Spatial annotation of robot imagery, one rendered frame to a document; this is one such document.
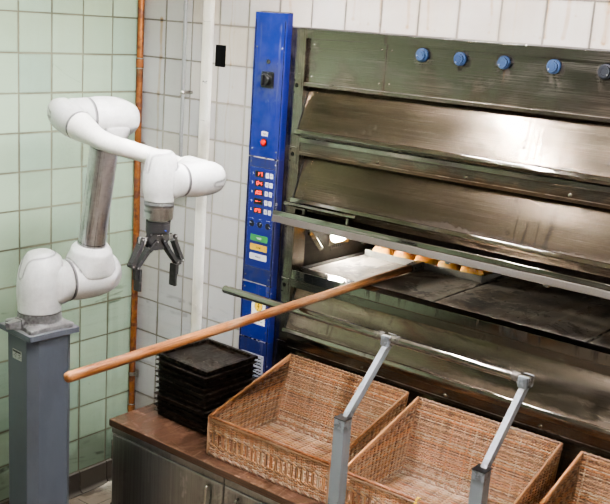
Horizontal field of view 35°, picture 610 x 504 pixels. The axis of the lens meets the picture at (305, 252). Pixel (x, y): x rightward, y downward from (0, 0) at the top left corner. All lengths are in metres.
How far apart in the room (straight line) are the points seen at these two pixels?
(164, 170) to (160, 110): 1.33
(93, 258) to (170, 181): 0.75
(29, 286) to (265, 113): 1.09
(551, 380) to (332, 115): 1.23
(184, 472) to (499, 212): 1.47
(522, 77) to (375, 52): 0.57
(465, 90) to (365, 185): 0.53
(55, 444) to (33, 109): 1.29
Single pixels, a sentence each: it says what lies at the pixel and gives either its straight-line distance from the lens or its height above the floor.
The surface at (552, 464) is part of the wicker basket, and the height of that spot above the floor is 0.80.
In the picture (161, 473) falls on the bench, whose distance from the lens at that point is 3.74.
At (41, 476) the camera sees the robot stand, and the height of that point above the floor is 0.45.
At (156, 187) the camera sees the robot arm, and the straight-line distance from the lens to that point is 2.90.
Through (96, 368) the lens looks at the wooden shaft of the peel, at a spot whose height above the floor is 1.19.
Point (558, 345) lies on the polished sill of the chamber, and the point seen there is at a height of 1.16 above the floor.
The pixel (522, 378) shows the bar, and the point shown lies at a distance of 2.89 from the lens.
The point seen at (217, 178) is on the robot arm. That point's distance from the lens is 3.02.
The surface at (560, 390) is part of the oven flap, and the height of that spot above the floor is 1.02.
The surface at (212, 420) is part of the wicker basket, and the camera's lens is 3.53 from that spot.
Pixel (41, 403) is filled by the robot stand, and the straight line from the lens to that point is 3.63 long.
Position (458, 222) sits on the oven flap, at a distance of 3.32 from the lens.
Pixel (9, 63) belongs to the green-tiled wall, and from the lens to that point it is 3.88.
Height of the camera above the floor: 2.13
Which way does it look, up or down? 14 degrees down
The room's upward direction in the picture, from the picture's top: 4 degrees clockwise
